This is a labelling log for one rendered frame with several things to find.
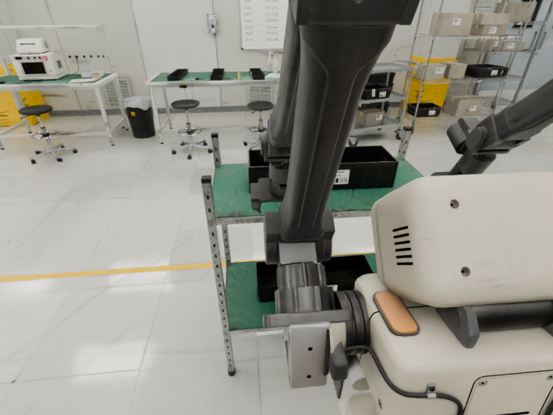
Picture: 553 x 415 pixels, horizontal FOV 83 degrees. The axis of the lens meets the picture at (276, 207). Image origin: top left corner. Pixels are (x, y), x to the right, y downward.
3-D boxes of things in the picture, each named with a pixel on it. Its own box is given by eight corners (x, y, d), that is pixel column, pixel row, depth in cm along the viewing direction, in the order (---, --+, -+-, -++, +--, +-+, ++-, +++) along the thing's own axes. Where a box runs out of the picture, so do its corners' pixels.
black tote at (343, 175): (249, 193, 121) (248, 167, 115) (248, 174, 135) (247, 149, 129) (392, 187, 125) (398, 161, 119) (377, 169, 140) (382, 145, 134)
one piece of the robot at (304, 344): (327, 388, 42) (332, 324, 38) (290, 391, 42) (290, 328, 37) (312, 331, 51) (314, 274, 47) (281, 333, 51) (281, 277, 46)
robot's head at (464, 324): (556, 384, 37) (591, 317, 32) (456, 394, 36) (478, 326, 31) (508, 335, 43) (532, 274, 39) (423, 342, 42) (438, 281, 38)
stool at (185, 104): (175, 146, 422) (167, 98, 389) (214, 144, 427) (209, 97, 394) (169, 160, 381) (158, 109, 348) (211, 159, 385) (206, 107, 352)
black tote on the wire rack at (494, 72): (476, 78, 432) (480, 67, 425) (462, 75, 457) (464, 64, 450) (501, 77, 439) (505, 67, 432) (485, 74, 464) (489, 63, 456)
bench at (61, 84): (29, 132, 471) (3, 74, 428) (132, 128, 484) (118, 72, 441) (-4, 151, 408) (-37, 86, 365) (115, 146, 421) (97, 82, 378)
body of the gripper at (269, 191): (258, 182, 76) (257, 162, 70) (299, 181, 77) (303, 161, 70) (259, 205, 72) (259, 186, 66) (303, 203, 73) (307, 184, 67)
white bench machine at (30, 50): (31, 76, 416) (16, 37, 392) (67, 75, 423) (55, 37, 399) (18, 81, 385) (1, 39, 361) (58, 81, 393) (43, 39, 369)
